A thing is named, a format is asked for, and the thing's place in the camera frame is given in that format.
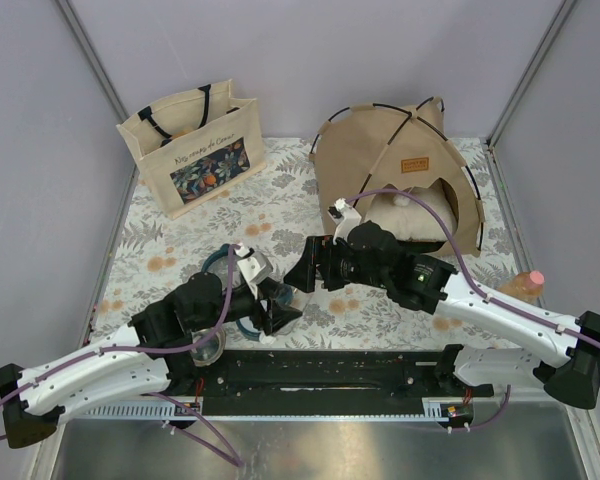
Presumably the clear plastic water bottle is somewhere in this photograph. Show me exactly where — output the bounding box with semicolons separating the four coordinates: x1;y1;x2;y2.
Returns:
259;285;313;345

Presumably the cream fluffy pillow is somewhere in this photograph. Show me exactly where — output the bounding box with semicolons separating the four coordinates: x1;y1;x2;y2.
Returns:
364;182;457;242

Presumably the stainless steel bowl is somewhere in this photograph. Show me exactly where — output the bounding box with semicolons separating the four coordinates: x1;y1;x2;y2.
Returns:
191;329;226;367

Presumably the beige fabric pet tent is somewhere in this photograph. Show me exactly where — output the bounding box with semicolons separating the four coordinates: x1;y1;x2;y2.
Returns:
309;97;484;256

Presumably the pink capped juice bottle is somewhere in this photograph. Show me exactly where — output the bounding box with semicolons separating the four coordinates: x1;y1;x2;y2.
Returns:
498;270;545;304

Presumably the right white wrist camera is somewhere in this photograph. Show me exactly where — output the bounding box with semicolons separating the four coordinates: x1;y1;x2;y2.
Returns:
328;198;362;243

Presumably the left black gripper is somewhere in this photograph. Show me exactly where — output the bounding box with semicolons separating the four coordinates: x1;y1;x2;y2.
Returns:
192;277;303;334

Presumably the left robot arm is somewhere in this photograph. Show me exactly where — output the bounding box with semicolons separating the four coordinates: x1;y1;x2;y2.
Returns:
0;272;302;449

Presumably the floral patterned table mat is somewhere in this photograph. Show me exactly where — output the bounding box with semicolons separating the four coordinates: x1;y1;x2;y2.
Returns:
91;138;506;351

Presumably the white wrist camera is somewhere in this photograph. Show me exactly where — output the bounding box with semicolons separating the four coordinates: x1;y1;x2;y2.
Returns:
328;198;362;243
233;243;273;299

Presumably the purple cable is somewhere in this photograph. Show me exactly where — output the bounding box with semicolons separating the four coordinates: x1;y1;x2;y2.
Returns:
347;188;600;434
0;243;246;469

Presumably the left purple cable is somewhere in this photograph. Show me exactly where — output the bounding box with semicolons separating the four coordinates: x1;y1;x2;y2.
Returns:
0;243;246;469

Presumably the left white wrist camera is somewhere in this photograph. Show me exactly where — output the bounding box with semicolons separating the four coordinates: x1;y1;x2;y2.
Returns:
233;243;273;299

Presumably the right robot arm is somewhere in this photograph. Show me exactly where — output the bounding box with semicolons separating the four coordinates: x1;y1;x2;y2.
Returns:
284;222;600;410

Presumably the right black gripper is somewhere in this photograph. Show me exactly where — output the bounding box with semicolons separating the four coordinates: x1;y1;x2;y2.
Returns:
283;235;390;293

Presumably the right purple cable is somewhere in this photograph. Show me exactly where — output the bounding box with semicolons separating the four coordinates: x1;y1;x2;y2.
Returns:
347;188;600;434

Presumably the teal pet bowl stand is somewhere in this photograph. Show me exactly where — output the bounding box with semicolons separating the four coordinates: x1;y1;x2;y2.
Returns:
202;244;282;329

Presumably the beige floral tote bag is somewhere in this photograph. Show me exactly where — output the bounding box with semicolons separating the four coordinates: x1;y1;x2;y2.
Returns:
117;80;266;219

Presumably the black tent pole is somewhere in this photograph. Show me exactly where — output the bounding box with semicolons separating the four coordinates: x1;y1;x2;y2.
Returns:
309;97;485;256

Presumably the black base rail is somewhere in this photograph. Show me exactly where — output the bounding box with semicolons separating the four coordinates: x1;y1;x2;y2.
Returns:
164;350;494;418

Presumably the white toy ball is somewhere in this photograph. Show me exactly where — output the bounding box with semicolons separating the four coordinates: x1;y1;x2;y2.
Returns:
393;194;411;207

